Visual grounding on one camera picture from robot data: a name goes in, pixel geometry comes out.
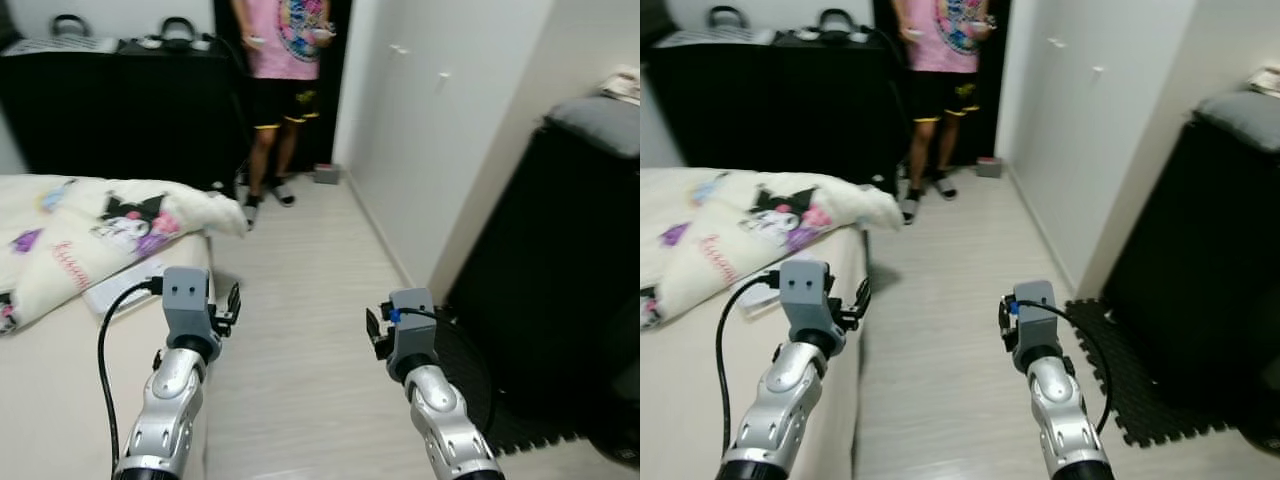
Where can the mattress with cream sheet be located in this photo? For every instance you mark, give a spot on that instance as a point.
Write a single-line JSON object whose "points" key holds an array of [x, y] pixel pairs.
{"points": [[690, 400], [50, 400]]}

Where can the black foam floor mat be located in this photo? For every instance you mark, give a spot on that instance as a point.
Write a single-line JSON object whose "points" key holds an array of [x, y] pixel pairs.
{"points": [[520, 425], [1160, 415]]}

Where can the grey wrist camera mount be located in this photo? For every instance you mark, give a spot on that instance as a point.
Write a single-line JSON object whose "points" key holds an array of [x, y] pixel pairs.
{"points": [[1037, 318], [805, 295], [186, 300], [412, 325]]}

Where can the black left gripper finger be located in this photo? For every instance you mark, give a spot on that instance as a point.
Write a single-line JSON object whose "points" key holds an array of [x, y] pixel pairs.
{"points": [[863, 296], [236, 300]]}

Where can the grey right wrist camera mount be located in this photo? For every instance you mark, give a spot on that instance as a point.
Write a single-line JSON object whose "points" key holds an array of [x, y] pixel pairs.
{"points": [[1037, 318], [412, 325]]}

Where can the white wardrobe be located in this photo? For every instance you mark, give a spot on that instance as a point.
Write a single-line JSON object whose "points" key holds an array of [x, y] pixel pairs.
{"points": [[430, 150], [1090, 150]]}

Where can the grey cushion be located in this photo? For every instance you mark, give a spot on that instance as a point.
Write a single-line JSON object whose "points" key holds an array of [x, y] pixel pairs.
{"points": [[600, 125], [1245, 118]]}

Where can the cream cartoon print blanket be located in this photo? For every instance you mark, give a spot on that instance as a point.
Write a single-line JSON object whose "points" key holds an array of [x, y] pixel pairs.
{"points": [[740, 230], [100, 240]]}

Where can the white printed label sheet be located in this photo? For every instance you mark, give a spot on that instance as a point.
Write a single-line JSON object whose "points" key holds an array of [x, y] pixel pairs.
{"points": [[120, 290], [760, 300]]}

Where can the small grey box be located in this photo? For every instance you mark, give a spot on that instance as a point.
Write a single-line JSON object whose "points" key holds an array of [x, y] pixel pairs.
{"points": [[989, 168], [326, 174]]}

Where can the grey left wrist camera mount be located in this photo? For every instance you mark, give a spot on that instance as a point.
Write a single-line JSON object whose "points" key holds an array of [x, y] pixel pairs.
{"points": [[186, 300], [805, 295]]}

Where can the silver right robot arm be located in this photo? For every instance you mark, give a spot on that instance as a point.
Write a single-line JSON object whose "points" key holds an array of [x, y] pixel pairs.
{"points": [[445, 420], [1065, 415]]}

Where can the large black cabinet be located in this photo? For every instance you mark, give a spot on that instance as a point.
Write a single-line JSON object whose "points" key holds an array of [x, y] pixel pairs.
{"points": [[1200, 270], [560, 280]]}

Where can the person in pink shirt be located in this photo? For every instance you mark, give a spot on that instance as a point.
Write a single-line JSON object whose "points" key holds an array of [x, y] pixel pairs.
{"points": [[945, 50], [285, 50]]}

